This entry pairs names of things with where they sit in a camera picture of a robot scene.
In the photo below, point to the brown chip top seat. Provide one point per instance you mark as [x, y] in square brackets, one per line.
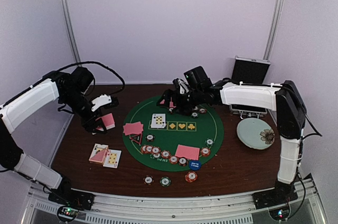
[150, 137]

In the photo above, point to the card deck box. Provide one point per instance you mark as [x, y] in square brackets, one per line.
[99, 154]

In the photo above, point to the red-backed card top seat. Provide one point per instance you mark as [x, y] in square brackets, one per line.
[167, 103]

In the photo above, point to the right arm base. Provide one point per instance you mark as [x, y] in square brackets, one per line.
[271, 198]

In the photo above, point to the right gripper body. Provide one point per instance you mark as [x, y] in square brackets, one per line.
[186, 103]

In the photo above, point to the round green poker mat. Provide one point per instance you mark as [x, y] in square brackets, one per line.
[180, 129]

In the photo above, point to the red-backed card deck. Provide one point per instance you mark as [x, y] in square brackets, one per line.
[108, 121]

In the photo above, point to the left aluminium frame post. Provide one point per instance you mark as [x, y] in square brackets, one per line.
[70, 31]

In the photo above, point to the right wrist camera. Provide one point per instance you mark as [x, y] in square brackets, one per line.
[181, 86]

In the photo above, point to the red five poker chip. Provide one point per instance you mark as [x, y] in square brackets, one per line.
[205, 151]

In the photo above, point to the green chip top seat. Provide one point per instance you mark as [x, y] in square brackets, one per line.
[194, 115]

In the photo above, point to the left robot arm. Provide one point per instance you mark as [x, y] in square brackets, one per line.
[69, 90]

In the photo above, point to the brown poker chip stack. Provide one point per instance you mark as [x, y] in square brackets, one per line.
[148, 180]

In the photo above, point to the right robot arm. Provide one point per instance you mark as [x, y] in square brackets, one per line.
[282, 100]

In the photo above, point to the face-up spades community card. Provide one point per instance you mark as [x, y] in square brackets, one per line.
[158, 121]

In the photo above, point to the green poker chip stack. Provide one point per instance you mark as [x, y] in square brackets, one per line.
[165, 181]

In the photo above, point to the green chip seat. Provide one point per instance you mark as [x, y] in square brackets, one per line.
[209, 142]
[194, 115]

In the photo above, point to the face-up diamonds card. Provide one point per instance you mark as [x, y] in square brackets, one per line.
[112, 159]

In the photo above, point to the single red-backed card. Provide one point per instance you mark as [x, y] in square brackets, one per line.
[129, 128]

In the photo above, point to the pale green ceramic plate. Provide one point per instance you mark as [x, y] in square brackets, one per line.
[255, 133]

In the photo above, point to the aluminium front rail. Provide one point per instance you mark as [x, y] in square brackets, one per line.
[232, 208]

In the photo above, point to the right aluminium frame post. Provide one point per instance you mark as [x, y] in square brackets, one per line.
[273, 28]

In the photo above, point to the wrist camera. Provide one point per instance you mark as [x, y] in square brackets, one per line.
[100, 101]
[181, 86]

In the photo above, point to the orange-red poker chip stack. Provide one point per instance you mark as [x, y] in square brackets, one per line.
[191, 176]

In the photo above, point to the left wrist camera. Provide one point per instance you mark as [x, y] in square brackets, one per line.
[100, 101]

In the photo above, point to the blue small blind button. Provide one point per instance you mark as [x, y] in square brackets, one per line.
[194, 165]

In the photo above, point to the red-backed card seat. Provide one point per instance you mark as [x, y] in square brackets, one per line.
[184, 151]
[167, 103]

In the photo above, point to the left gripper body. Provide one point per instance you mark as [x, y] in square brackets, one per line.
[85, 122]

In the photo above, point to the aluminium poker chip case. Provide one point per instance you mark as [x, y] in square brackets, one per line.
[249, 70]

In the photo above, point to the black red all-in triangle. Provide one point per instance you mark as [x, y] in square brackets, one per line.
[136, 138]

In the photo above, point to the aluminium frame post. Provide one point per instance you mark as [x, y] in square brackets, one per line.
[273, 28]
[70, 31]

